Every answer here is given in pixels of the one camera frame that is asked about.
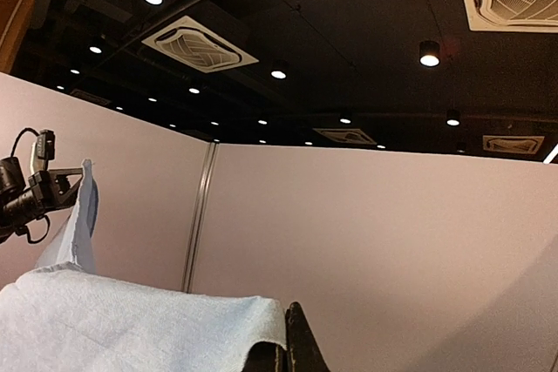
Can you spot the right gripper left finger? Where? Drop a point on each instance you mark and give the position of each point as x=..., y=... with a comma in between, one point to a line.
x=265, y=357

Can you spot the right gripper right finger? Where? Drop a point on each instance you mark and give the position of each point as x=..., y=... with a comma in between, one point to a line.
x=302, y=353

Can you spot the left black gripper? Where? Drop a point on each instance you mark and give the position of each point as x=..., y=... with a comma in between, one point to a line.
x=48, y=191

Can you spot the light blue garment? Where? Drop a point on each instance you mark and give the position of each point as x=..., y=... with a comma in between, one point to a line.
x=62, y=316

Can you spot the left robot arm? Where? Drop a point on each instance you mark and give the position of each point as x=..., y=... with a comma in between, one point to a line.
x=12, y=176

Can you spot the middle ceiling air vent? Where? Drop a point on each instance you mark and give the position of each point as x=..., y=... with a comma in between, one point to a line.
x=198, y=47

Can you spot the black cylinder ceiling light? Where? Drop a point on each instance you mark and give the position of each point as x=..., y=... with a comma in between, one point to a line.
x=429, y=53

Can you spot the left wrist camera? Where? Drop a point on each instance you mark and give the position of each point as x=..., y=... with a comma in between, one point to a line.
x=42, y=151

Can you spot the left aluminium frame post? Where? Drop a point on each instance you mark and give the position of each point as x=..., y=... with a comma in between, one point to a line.
x=201, y=200

